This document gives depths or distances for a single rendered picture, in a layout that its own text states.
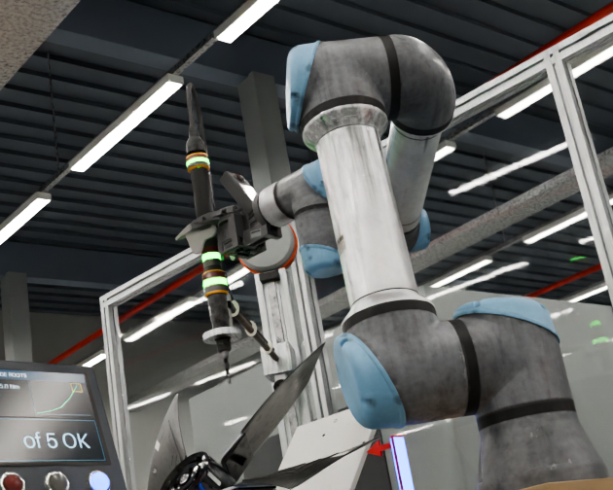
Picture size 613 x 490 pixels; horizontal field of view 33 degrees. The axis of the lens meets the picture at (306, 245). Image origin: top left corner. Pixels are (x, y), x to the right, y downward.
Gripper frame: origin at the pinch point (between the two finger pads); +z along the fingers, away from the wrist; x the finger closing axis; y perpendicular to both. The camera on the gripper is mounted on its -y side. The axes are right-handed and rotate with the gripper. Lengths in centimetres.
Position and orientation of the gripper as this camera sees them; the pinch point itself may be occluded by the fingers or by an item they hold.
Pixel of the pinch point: (198, 237)
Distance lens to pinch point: 198.3
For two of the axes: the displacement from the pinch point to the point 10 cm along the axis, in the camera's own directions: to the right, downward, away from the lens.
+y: 1.6, 9.3, -3.4
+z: -7.0, 3.5, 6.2
